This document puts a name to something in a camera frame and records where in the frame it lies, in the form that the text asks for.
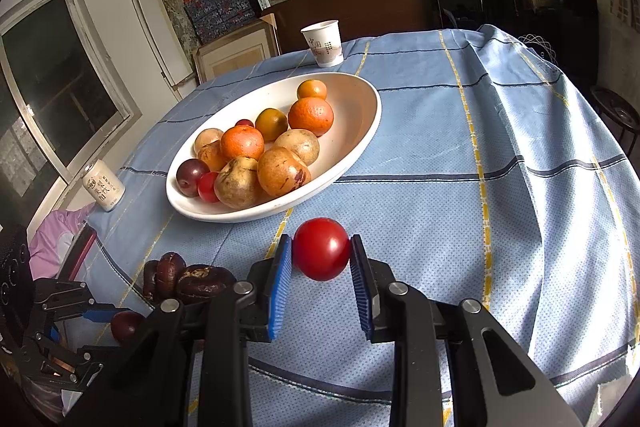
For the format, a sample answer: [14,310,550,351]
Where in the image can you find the white framed window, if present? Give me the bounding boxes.
[0,0,143,208]

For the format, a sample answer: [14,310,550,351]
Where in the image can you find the small orange-brown fruit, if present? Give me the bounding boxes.
[197,141,228,172]

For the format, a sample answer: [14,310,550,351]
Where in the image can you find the brown wooden cabinet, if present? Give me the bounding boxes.
[260,0,441,55]

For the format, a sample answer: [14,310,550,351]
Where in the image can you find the yellow-brown round fruit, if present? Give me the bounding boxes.
[214,156,261,209]
[273,129,320,166]

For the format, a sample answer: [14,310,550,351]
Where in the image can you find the grey patterned panel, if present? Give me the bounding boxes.
[152,0,203,55]

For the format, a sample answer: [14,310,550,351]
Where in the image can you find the white plate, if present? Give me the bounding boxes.
[166,72,382,224]

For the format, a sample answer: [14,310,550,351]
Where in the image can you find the white drink can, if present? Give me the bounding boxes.
[81,159,126,212]

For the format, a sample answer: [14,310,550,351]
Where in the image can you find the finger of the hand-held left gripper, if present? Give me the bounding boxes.
[32,278,133,324]
[17,329,106,393]

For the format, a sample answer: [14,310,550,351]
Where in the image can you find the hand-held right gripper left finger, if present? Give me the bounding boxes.
[65,233,294,427]

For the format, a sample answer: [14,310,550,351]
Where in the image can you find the pink cloth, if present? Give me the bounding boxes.
[27,202,96,280]

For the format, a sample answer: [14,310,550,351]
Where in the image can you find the dark round stool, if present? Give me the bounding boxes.
[590,87,640,148]

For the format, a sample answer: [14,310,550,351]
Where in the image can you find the red grape tomato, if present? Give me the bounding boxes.
[197,172,221,204]

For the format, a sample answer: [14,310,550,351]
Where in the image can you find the dark brown wrinkled fruit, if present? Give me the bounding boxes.
[142,261,160,300]
[175,264,236,300]
[156,252,187,303]

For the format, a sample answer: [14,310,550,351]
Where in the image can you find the orange-brown round fruit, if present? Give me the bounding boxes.
[257,147,312,198]

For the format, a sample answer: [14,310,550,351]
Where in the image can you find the small orange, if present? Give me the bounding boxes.
[296,79,328,101]

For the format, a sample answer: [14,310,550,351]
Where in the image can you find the white leaning board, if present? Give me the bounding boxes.
[129,0,183,90]

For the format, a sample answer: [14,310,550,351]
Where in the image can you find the white paper cup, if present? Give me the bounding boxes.
[300,20,344,68]

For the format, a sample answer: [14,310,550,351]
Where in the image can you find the dark red plum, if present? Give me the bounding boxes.
[176,159,211,198]
[110,311,146,343]

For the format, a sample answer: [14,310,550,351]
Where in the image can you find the black glossy panel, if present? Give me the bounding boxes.
[431,0,600,92]

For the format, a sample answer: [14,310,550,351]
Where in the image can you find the wire mesh object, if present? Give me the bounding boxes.
[517,32,561,62]

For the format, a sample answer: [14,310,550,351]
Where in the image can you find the small pale yellow fruit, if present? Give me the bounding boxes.
[194,128,225,155]

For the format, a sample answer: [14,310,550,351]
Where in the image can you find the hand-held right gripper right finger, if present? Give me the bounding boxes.
[349,233,583,427]

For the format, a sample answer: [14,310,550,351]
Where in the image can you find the speckled small mandarin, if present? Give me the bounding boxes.
[255,108,289,142]

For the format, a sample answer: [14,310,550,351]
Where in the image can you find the wooden picture frame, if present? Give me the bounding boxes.
[192,14,281,84]

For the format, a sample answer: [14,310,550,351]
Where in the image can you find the blue checked tablecloth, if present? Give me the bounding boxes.
[60,24,633,427]

